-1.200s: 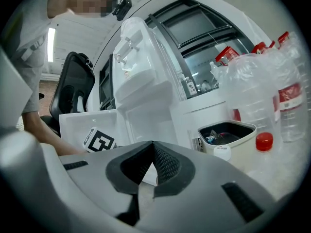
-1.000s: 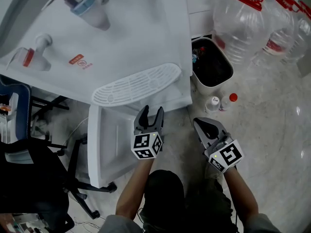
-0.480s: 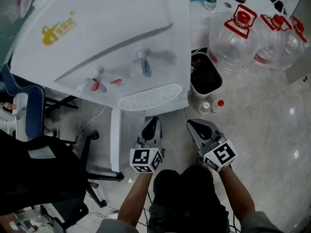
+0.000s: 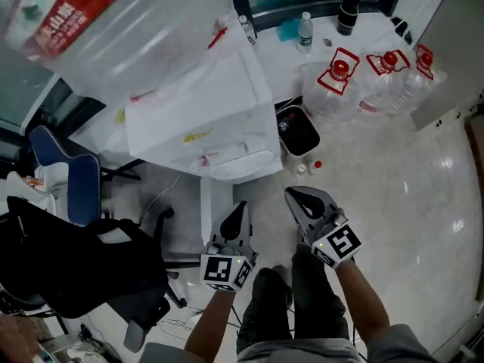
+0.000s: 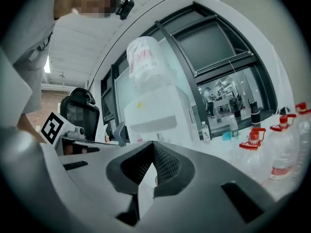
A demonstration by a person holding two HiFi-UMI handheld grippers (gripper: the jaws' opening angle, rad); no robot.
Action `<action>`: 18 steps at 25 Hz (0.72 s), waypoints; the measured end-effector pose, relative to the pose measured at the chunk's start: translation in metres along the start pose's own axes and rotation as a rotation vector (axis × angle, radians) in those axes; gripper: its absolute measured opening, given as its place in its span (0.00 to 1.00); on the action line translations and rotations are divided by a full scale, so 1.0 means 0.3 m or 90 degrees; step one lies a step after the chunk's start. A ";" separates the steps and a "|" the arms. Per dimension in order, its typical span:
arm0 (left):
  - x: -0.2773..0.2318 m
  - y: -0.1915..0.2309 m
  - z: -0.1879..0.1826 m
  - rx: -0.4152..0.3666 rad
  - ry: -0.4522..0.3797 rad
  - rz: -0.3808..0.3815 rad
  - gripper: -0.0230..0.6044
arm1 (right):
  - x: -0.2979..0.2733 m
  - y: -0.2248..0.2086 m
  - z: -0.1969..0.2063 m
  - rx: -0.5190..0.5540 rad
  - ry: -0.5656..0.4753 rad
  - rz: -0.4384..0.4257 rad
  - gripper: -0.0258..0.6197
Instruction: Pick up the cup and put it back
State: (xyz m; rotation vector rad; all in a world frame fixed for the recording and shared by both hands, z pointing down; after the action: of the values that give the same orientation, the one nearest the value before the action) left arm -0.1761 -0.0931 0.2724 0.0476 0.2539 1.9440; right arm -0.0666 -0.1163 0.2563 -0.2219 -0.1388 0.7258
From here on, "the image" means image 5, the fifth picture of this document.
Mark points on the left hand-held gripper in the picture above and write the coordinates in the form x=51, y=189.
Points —
x=52, y=127

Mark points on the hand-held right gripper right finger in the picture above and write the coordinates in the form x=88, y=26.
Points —
x=206, y=173

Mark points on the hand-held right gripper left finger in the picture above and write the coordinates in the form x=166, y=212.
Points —
x=97, y=178

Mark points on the white water dispenser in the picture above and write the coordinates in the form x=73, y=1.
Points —
x=158, y=105

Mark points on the person's left forearm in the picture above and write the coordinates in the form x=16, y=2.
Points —
x=28, y=126

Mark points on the small orange bottle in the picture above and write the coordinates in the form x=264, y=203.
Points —
x=107, y=138

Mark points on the black office chair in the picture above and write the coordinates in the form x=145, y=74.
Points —
x=82, y=115

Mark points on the white-labelled water bottle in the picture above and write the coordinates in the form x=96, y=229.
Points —
x=206, y=135

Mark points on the teal plastic box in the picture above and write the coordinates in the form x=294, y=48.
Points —
x=226, y=136

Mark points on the large clear water bottle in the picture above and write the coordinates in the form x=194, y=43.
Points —
x=252, y=159
x=305, y=139
x=281, y=149

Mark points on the green-labelled water bottle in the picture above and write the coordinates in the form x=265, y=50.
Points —
x=234, y=130

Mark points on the black thermos flask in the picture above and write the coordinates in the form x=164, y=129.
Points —
x=255, y=116

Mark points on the plastic wrapped water jug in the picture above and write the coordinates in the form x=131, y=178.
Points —
x=143, y=62

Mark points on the ceiling light panel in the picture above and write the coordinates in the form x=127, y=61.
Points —
x=47, y=65

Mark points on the person's gray shirt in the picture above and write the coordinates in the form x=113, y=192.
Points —
x=29, y=13

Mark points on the black window frame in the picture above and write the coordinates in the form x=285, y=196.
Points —
x=226, y=65

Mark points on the black head-mounted camera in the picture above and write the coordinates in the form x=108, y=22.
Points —
x=126, y=7

